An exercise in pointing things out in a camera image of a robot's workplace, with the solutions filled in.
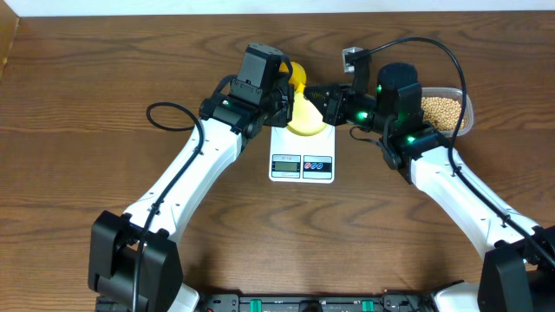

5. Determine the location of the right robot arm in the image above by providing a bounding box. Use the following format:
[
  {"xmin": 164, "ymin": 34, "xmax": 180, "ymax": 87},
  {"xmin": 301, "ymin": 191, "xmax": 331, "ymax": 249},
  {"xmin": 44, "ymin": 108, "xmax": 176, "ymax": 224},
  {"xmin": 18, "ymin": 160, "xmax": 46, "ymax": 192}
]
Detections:
[{"xmin": 304, "ymin": 62, "xmax": 554, "ymax": 311}]

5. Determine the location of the clear container of soybeans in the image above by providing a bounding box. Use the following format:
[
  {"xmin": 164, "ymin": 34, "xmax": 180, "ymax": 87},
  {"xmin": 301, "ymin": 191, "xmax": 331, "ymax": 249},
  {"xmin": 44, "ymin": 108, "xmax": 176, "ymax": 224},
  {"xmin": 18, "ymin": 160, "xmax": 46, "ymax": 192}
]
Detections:
[{"xmin": 421, "ymin": 88, "xmax": 463, "ymax": 137}]

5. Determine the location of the white digital kitchen scale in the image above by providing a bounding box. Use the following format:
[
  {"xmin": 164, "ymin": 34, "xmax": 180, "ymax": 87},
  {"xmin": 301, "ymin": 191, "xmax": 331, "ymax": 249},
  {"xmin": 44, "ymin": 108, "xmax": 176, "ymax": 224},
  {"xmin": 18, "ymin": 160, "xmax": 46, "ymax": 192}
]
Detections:
[{"xmin": 268, "ymin": 125, "xmax": 336, "ymax": 184}]

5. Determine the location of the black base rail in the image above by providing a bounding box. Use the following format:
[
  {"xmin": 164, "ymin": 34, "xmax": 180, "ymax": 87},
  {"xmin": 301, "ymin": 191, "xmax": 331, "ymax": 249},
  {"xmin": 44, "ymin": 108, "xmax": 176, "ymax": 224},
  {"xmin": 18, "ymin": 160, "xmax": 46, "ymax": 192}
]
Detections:
[{"xmin": 170, "ymin": 291, "xmax": 435, "ymax": 312}]

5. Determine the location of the yellow plastic bowl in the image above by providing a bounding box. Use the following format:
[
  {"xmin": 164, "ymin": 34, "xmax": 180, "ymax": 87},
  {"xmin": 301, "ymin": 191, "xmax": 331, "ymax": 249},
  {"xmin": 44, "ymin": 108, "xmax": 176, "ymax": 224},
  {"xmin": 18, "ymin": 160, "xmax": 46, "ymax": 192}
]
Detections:
[{"xmin": 287, "ymin": 93, "xmax": 326, "ymax": 136}]

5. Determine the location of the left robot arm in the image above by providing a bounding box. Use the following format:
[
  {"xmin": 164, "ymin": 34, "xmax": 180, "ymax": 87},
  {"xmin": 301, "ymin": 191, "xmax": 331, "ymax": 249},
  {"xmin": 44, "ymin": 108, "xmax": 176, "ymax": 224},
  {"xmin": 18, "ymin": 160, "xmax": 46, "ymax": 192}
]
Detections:
[{"xmin": 88, "ymin": 75, "xmax": 295, "ymax": 311}]

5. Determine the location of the yellow measuring scoop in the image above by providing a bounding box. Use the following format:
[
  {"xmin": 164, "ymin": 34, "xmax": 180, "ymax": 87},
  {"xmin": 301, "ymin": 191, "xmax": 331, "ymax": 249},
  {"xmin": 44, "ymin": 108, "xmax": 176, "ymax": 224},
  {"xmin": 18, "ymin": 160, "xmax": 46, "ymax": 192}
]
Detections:
[{"xmin": 277, "ymin": 62, "xmax": 307, "ymax": 94}]

